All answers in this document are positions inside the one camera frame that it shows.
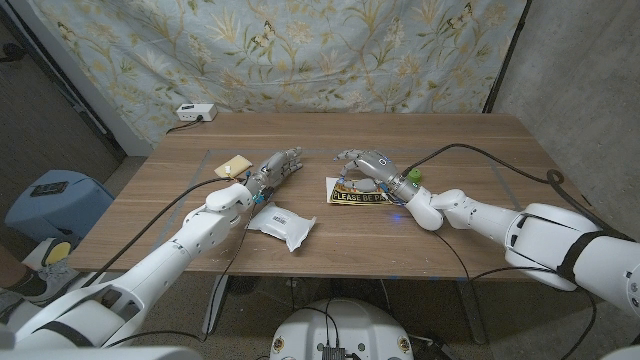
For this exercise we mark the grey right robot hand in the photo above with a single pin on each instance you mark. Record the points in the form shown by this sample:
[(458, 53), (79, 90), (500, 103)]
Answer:
[(380, 167)]

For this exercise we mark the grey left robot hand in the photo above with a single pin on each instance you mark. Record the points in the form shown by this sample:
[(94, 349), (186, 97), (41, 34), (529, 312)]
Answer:
[(277, 170)]

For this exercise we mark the yellow black bumper sticker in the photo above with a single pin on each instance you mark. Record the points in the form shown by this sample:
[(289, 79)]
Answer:
[(357, 199)]

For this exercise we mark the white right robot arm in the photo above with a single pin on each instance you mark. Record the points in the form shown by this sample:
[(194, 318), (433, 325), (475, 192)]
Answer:
[(550, 240)]

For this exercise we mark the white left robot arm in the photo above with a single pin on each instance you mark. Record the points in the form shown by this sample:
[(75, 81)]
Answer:
[(175, 250)]

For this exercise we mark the white plastic package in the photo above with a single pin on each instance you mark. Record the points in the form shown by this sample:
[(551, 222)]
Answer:
[(280, 222)]

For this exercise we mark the small green cap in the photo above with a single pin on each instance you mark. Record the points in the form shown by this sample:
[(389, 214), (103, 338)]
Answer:
[(414, 176)]

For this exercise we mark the tan paper card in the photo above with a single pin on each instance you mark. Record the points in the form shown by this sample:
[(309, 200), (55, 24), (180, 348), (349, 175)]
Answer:
[(235, 165)]

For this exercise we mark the white power box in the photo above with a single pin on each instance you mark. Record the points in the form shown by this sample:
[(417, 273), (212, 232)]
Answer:
[(196, 112)]

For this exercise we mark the floral blue backdrop cloth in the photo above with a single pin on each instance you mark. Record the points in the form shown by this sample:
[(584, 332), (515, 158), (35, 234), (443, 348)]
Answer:
[(300, 60)]

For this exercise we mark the grey table leg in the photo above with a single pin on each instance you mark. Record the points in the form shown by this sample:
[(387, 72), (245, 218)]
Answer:
[(472, 315), (215, 305)]

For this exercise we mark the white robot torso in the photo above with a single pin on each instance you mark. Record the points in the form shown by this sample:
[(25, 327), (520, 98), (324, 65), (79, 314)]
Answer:
[(340, 325)]

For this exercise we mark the black backdrop pole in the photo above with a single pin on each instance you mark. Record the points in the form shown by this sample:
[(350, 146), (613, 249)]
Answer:
[(505, 60)]

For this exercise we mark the blue plastic bin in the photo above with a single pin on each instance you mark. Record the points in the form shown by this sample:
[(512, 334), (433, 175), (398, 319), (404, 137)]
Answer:
[(60, 210)]

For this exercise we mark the white device yellow disc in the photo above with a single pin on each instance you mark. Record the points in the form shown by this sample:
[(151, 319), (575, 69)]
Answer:
[(56, 251)]

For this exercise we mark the grey black sneaker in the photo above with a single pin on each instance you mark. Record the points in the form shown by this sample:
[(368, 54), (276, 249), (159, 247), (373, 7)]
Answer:
[(50, 277)]

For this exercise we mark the person bare lower leg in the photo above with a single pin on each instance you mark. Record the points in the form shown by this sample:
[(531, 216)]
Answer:
[(7, 265)]

